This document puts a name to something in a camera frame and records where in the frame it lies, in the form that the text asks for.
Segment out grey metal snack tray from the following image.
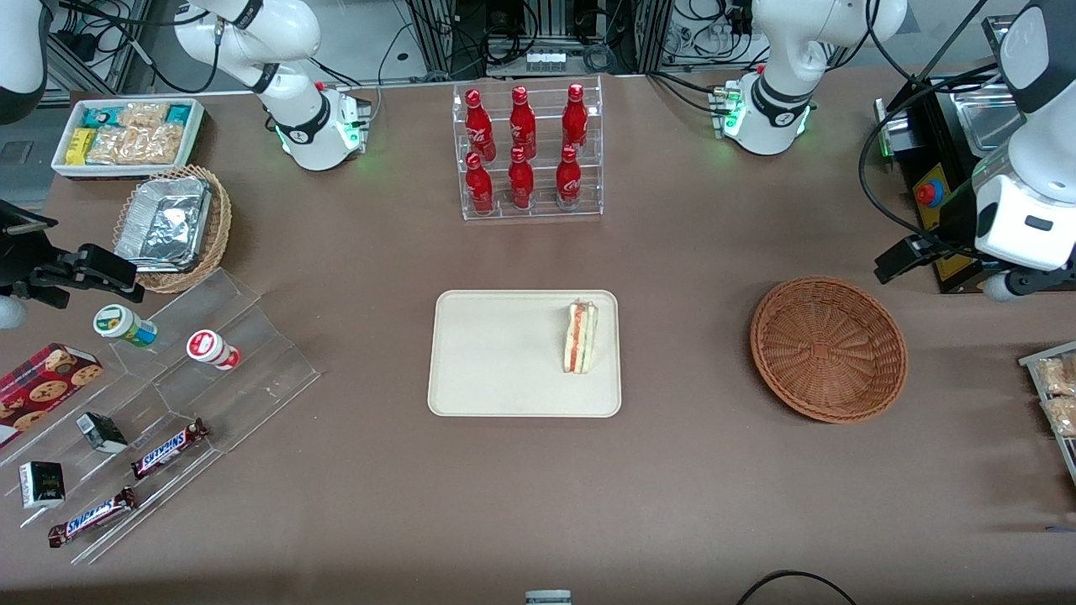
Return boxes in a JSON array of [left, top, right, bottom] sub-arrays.
[[1018, 339, 1076, 490]]

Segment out clear acrylic tiered shelf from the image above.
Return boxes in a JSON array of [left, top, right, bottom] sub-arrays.
[[0, 267, 322, 566]]

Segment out black machine yellow panel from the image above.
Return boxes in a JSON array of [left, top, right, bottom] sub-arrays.
[[874, 74, 1076, 295]]

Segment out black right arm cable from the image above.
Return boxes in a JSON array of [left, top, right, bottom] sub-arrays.
[[57, 0, 278, 95]]

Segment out black cable loop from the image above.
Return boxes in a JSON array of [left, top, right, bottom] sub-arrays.
[[737, 570, 859, 605]]

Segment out red cola bottle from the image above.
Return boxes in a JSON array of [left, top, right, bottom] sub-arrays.
[[464, 89, 498, 162], [464, 151, 495, 217], [561, 82, 589, 154], [509, 86, 538, 159], [507, 148, 536, 212], [555, 145, 583, 212]]

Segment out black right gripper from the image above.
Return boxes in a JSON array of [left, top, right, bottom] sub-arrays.
[[0, 200, 146, 309]]

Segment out red lid white jar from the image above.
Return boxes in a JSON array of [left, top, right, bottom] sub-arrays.
[[186, 329, 243, 371]]

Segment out small dark green box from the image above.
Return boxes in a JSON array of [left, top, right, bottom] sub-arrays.
[[18, 460, 66, 510], [76, 411, 129, 455]]

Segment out green lid white jar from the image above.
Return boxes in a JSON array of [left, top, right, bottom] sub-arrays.
[[92, 304, 159, 349]]

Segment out clear cracker pack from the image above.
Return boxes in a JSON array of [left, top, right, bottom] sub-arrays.
[[134, 124, 185, 166], [1042, 397, 1076, 439], [1034, 355, 1076, 397], [87, 126, 137, 167], [118, 101, 171, 129]]

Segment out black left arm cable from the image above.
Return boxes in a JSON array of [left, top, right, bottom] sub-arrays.
[[857, 0, 1022, 253]]

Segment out triangular sandwich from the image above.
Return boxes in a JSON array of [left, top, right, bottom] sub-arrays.
[[562, 299, 600, 376]]

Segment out white plastic snack bin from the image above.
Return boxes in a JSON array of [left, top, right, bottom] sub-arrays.
[[50, 97, 208, 182]]

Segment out stacked aluminium foil trays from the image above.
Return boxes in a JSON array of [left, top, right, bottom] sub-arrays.
[[114, 176, 213, 275]]

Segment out aluminium frame with cables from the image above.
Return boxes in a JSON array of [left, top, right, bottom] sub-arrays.
[[395, 0, 762, 83]]

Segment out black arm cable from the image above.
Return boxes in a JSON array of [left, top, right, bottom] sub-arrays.
[[57, 0, 278, 95], [857, 0, 1022, 253]]

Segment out Snickers chocolate bar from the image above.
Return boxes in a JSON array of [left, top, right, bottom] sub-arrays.
[[130, 418, 209, 481], [47, 487, 139, 549]]

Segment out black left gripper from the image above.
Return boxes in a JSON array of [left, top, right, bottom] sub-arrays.
[[873, 234, 983, 285]]

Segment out clear acrylic bottle rack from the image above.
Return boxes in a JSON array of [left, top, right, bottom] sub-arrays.
[[451, 76, 605, 222]]

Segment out round brown wicker basket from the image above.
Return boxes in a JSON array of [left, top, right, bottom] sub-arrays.
[[750, 276, 910, 424]]

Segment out oval light wicker basket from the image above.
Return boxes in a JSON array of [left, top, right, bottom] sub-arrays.
[[113, 164, 234, 295]]

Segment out red tartan cookie box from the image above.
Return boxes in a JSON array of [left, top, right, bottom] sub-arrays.
[[0, 342, 104, 448]]

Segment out beige plastic serving tray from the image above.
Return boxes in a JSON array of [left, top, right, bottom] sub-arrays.
[[427, 290, 622, 418]]

